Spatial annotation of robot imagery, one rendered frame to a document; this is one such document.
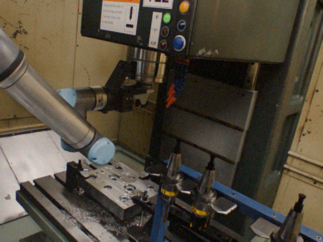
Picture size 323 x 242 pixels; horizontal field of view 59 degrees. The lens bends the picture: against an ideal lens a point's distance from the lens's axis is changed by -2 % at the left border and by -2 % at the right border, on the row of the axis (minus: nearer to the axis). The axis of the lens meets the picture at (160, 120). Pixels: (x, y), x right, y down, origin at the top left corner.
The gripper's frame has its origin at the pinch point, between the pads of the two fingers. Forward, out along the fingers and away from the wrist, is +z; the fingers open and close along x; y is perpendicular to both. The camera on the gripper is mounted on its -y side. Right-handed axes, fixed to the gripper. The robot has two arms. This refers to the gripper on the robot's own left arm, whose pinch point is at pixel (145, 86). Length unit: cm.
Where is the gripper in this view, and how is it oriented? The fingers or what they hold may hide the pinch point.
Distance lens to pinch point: 108.4
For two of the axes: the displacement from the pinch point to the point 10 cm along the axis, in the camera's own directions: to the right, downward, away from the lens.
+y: -1.3, 9.4, 3.1
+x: 7.3, 3.1, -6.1
